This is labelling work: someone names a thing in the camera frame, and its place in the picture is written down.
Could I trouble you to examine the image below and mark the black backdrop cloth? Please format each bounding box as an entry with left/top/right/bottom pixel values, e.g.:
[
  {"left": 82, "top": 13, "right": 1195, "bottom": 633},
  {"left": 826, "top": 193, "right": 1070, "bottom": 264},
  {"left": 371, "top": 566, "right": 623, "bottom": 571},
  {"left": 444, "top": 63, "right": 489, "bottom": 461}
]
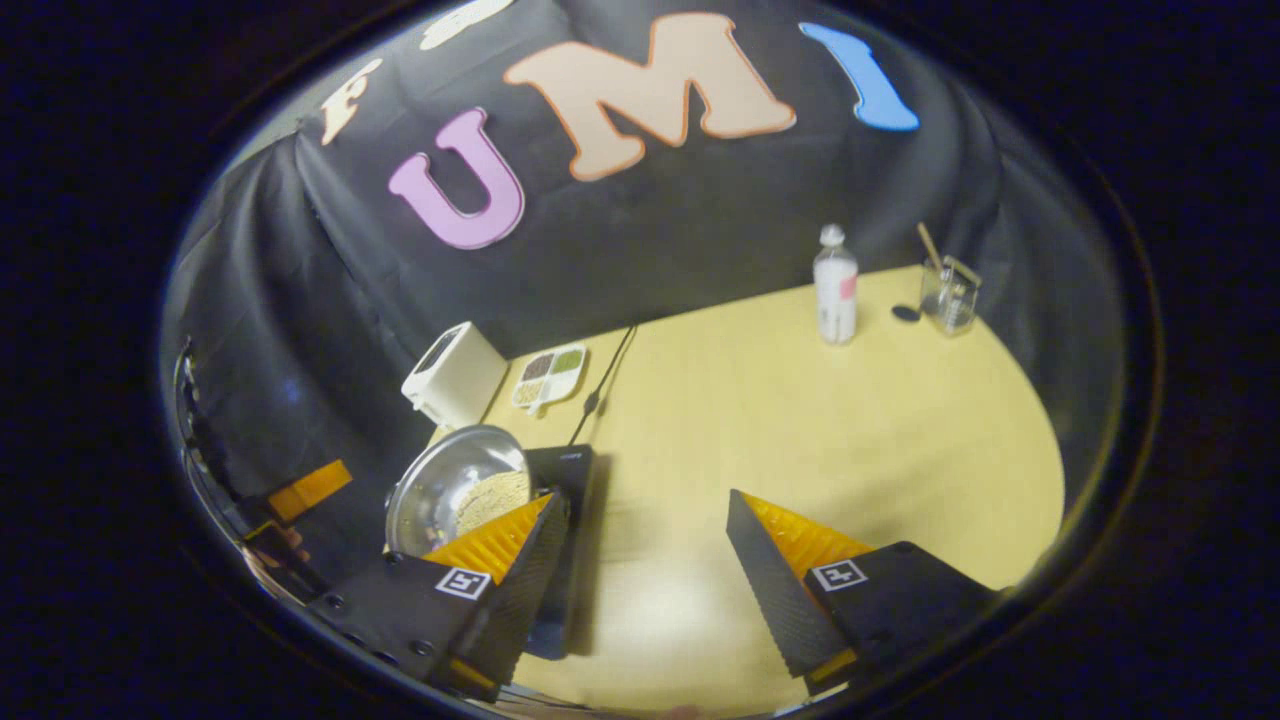
[{"left": 160, "top": 0, "right": 1011, "bottom": 591}]

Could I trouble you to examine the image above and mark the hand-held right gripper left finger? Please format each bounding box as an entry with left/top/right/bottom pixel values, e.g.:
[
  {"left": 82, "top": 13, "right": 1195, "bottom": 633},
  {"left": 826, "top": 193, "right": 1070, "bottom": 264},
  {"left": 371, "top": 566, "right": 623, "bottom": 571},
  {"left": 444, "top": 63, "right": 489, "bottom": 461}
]
[{"left": 305, "top": 490, "right": 573, "bottom": 701}]

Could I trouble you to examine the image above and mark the black power cable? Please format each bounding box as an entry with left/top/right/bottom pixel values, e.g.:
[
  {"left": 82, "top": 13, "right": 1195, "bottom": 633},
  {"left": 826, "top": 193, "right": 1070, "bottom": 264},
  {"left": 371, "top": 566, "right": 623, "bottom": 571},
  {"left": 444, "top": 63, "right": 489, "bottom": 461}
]
[{"left": 568, "top": 323, "right": 639, "bottom": 448}]

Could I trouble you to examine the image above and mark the clear bottle with pink label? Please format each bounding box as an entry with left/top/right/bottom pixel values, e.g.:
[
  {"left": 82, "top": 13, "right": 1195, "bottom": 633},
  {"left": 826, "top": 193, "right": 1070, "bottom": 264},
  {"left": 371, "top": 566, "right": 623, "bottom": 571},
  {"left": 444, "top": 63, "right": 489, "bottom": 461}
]
[{"left": 813, "top": 224, "right": 859, "bottom": 346}]

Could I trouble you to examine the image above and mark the white toaster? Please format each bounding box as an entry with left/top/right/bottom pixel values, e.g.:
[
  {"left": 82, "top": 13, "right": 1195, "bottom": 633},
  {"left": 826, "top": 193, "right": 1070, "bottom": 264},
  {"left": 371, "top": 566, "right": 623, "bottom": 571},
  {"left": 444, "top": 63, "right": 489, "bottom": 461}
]
[{"left": 401, "top": 321, "right": 509, "bottom": 431}]

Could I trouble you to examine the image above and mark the steel pot with black handle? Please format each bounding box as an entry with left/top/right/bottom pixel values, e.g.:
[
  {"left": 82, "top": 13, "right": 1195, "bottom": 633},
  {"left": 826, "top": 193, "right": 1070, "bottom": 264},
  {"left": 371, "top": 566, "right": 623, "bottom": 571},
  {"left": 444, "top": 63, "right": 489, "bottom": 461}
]
[{"left": 385, "top": 425, "right": 549, "bottom": 559}]

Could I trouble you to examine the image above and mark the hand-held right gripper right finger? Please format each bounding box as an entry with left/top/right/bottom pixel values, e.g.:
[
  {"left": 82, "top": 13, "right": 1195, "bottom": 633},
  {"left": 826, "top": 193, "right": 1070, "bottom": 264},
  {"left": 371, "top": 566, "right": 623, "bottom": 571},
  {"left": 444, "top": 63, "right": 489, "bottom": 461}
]
[{"left": 725, "top": 488, "right": 1001, "bottom": 691}]

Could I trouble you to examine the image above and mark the white divided dish of beans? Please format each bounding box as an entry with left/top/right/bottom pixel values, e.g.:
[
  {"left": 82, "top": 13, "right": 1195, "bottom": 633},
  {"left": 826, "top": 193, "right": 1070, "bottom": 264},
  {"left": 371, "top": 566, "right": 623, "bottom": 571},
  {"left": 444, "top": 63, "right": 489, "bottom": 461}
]
[{"left": 511, "top": 343, "right": 589, "bottom": 416}]

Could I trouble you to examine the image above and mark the clear glass jar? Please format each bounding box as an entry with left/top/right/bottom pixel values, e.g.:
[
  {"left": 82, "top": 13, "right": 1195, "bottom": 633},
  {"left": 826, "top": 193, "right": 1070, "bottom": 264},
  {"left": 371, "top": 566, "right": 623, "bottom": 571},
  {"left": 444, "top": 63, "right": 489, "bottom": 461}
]
[{"left": 918, "top": 255, "right": 983, "bottom": 336}]

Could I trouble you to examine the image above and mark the black induction cooktop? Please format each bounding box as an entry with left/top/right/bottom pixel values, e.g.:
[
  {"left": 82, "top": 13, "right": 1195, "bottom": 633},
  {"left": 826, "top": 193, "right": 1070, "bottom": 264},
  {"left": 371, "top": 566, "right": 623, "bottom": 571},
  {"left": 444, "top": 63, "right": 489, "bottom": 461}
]
[{"left": 520, "top": 445, "right": 598, "bottom": 661}]

